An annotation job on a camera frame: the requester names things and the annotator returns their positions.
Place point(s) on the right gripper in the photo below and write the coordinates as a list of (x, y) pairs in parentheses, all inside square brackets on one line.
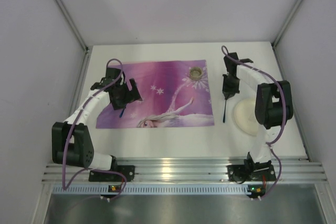
[(229, 87)]

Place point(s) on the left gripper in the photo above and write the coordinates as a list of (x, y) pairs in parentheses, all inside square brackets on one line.
[(122, 100)]

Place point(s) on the blue metal fork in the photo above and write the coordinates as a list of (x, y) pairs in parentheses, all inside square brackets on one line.
[(122, 112)]

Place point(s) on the cream round plate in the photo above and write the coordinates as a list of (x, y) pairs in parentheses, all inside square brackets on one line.
[(244, 116)]

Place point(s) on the blue metal spoon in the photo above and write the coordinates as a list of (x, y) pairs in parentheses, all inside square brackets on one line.
[(224, 113)]

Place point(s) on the small beige cup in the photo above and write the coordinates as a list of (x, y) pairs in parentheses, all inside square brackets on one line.
[(196, 73)]

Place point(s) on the purple printed placemat cloth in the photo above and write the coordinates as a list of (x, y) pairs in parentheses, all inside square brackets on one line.
[(170, 97)]

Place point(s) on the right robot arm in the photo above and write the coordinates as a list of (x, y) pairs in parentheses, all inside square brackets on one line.
[(273, 102)]

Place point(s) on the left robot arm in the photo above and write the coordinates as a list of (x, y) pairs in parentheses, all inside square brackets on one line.
[(72, 143)]

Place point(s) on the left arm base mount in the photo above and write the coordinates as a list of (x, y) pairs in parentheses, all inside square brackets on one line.
[(123, 173)]

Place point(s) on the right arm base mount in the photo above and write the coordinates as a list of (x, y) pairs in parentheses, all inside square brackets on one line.
[(239, 174)]

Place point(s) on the aluminium mounting rail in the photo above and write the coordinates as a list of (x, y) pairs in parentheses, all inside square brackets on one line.
[(214, 170)]

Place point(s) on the perforated cable duct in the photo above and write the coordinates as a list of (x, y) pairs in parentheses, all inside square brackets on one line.
[(164, 189)]

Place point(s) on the left aluminium frame post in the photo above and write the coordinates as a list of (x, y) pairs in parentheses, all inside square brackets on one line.
[(67, 17)]

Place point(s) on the aluminium frame post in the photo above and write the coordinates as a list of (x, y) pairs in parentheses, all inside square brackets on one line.
[(289, 18), (67, 17)]

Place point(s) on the right aluminium frame post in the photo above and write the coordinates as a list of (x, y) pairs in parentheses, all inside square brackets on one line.
[(289, 18)]

